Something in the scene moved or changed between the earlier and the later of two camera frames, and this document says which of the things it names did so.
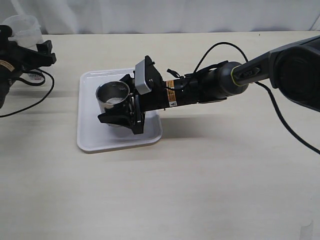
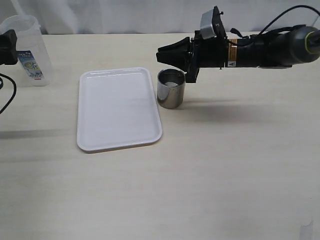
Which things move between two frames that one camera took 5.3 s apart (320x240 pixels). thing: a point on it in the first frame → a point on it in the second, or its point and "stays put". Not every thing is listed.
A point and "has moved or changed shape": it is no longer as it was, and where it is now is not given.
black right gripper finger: [121, 116] → [179, 56]
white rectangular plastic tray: [92, 134] stays put
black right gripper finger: [130, 82] → [180, 48]
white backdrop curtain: [57, 17] stays put
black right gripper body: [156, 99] → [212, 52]
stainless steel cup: [110, 93] has moved or changed shape
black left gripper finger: [43, 57] → [8, 48]
